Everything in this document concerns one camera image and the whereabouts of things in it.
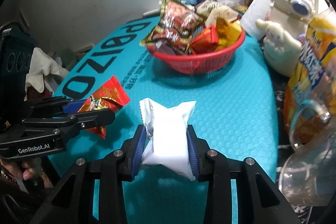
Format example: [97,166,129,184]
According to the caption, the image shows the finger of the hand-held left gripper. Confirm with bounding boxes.
[25,97,87,119]
[22,108,116,144]

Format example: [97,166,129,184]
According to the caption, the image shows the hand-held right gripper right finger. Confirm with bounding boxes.
[186,124,302,224]

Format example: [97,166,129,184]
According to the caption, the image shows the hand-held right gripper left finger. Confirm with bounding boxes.
[33,124,147,224]

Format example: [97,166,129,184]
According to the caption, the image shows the red cartoon snack packet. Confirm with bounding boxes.
[77,76,131,140]

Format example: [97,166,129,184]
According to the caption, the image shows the plain white packet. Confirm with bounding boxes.
[139,97,197,180]

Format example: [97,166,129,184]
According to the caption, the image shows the red plastic basket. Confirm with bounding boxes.
[146,28,246,75]

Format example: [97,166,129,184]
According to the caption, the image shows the orange red snack packet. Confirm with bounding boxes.
[190,26,219,54]

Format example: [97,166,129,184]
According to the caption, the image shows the dark red snack packet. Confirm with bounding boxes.
[140,23,196,55]

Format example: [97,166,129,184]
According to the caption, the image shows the yellow black snack packet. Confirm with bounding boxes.
[217,18,242,47]

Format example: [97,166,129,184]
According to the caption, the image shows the red gold-edged snack packet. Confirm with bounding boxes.
[160,0,205,30]

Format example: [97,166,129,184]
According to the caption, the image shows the white maroon snack packet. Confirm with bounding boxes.
[196,0,239,28]

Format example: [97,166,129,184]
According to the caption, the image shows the person's left hand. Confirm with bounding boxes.
[0,157,53,190]

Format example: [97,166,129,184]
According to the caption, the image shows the white jacket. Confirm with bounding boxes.
[25,47,70,94]

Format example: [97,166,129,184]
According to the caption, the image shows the clear plastic cup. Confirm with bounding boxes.
[278,99,336,207]

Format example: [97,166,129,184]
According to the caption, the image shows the white plush toy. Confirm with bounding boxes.
[256,19,302,77]

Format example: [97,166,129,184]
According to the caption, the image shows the yellow drink bag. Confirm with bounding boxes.
[285,15,336,144]

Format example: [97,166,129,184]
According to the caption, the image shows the white bubble mailer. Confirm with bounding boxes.
[240,0,276,38]

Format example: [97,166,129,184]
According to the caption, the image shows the beaded bracelet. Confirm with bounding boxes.
[0,170,19,185]

